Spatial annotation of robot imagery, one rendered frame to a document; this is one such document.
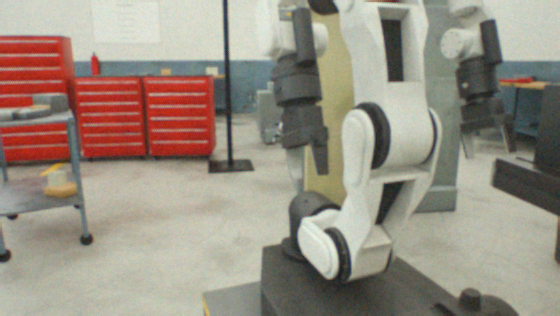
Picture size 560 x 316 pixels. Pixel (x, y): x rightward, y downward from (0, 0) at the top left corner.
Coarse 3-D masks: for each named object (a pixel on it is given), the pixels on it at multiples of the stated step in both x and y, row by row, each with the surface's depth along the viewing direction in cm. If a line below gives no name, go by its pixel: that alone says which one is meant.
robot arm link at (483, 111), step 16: (464, 80) 88; (480, 80) 86; (496, 80) 86; (464, 96) 88; (480, 96) 87; (464, 112) 91; (480, 112) 87; (496, 112) 85; (464, 128) 91; (480, 128) 87
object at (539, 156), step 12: (552, 84) 88; (552, 96) 88; (552, 108) 88; (540, 120) 91; (552, 120) 89; (540, 132) 91; (552, 132) 89; (540, 144) 92; (552, 144) 89; (540, 156) 92; (552, 156) 89
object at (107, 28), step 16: (96, 0) 809; (112, 0) 815; (128, 0) 821; (144, 0) 826; (96, 16) 816; (112, 16) 822; (128, 16) 828; (144, 16) 834; (96, 32) 823; (112, 32) 829; (128, 32) 835; (144, 32) 841; (160, 32) 847
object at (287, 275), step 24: (312, 192) 125; (312, 216) 114; (288, 240) 129; (264, 264) 118; (288, 264) 118; (312, 264) 118; (408, 264) 118; (264, 288) 105; (288, 288) 105; (312, 288) 105; (336, 288) 105; (360, 288) 105; (384, 288) 105; (408, 288) 105; (432, 288) 105; (264, 312) 105; (288, 312) 95; (312, 312) 95; (336, 312) 95; (360, 312) 95; (384, 312) 95; (408, 312) 91; (432, 312) 91; (456, 312) 88; (480, 312) 88
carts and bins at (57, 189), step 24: (48, 96) 262; (0, 120) 224; (24, 120) 230; (48, 120) 230; (72, 120) 235; (0, 144) 281; (72, 144) 238; (72, 168) 309; (0, 192) 262; (24, 192) 262; (48, 192) 255; (72, 192) 257; (0, 216) 225; (0, 240) 228
